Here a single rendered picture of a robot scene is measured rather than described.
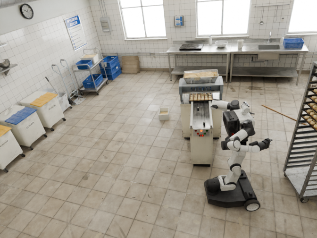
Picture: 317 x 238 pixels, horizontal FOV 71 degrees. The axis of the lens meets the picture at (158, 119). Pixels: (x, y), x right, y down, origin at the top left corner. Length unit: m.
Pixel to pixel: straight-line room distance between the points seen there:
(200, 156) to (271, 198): 1.14
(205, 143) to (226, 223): 1.12
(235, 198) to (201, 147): 0.87
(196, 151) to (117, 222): 1.56
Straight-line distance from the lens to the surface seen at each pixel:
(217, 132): 4.28
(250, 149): 2.40
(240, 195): 3.40
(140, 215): 3.45
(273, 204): 3.63
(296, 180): 3.81
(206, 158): 3.74
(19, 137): 5.33
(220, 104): 2.84
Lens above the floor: 2.85
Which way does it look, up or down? 34 degrees down
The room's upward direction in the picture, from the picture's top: 8 degrees counter-clockwise
